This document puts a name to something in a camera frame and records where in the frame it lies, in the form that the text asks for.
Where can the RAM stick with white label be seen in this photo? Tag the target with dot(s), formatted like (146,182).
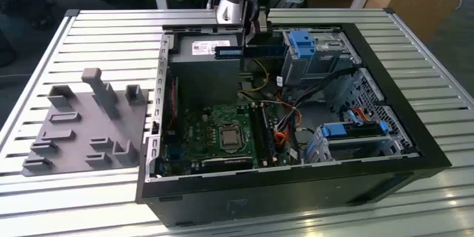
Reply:
(227,52)

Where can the grey power supply unit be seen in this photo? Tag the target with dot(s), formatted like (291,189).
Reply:
(203,76)

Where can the metal drive cage, blue clips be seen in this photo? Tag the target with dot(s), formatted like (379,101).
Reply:
(322,62)

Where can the green motherboard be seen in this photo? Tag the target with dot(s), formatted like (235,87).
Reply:
(199,126)

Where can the CPU socket with silver CPU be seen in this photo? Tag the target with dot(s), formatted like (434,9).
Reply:
(230,137)

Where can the blue disk carrier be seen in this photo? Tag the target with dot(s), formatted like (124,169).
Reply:
(335,131)

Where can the black graphics card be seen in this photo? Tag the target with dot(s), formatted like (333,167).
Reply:
(227,162)

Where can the metal disk bay cage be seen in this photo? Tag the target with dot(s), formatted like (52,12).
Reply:
(355,148)

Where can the grey parts rack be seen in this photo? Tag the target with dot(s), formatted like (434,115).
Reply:
(84,137)

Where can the black PC case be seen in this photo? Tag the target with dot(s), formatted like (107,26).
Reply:
(281,192)

